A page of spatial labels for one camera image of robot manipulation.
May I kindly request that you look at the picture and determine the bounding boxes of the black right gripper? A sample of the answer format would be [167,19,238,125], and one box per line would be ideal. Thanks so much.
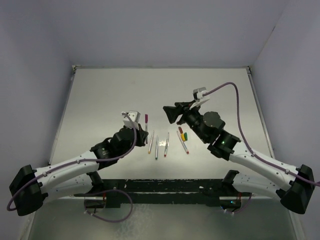
[163,99,209,143]

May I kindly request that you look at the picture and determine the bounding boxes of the white pen purple end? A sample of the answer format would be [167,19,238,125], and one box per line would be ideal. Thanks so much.
[144,114,149,145]

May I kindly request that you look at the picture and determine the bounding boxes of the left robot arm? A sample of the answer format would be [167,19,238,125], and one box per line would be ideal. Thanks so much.
[6,123,149,216]

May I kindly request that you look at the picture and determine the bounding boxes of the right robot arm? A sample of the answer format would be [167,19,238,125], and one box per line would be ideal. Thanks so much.
[163,102,315,215]

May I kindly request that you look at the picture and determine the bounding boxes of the white pen yellow end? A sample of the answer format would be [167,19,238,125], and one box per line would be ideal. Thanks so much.
[148,130,155,154]

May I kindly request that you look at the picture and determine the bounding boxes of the white pen green end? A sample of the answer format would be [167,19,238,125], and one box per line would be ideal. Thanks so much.
[155,135,159,160]

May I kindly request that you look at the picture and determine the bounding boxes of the white pen brown tip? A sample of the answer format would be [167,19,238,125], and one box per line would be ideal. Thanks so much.
[176,131,190,155]

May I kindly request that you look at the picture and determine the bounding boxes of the white pen red end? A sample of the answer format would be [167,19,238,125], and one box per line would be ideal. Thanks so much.
[164,132,170,157]

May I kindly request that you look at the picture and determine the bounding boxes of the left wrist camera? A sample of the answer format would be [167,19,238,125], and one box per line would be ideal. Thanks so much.
[121,110,141,130]

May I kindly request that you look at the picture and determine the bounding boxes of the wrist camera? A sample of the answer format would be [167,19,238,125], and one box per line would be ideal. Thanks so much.
[121,110,141,130]
[190,87,210,109]

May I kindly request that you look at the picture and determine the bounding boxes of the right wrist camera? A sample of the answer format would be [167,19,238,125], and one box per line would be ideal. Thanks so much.
[190,87,210,109]

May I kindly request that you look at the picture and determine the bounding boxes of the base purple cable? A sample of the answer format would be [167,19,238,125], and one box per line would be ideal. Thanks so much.
[83,187,134,223]

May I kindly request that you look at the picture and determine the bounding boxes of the black base frame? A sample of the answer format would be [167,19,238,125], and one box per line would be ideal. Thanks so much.
[75,173,249,212]

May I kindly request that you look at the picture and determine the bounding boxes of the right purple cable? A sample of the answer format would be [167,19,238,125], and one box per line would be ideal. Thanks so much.
[203,82,320,187]

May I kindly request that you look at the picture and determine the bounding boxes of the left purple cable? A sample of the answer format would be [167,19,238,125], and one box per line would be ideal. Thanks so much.
[6,113,138,212]

